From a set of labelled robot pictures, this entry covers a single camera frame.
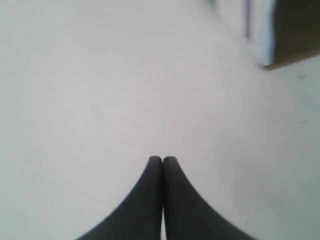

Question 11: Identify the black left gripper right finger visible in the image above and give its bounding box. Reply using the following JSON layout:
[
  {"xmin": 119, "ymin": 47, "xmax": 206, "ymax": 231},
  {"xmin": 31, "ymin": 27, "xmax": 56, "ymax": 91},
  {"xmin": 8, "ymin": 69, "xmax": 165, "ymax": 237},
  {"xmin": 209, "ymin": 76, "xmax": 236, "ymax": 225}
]
[{"xmin": 163, "ymin": 156, "xmax": 247, "ymax": 240}]

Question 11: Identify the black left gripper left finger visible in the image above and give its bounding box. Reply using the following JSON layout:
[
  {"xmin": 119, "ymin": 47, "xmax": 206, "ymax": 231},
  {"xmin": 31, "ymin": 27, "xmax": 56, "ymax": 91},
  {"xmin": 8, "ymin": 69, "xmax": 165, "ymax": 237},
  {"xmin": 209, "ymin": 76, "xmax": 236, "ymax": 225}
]
[{"xmin": 80, "ymin": 156, "xmax": 163, "ymax": 240}]

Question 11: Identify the blue white cardboard box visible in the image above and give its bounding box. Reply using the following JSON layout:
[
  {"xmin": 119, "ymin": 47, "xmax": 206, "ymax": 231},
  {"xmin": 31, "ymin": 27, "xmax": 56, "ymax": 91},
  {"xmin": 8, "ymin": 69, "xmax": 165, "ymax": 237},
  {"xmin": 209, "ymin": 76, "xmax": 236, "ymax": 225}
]
[{"xmin": 212, "ymin": 0, "xmax": 320, "ymax": 69}]

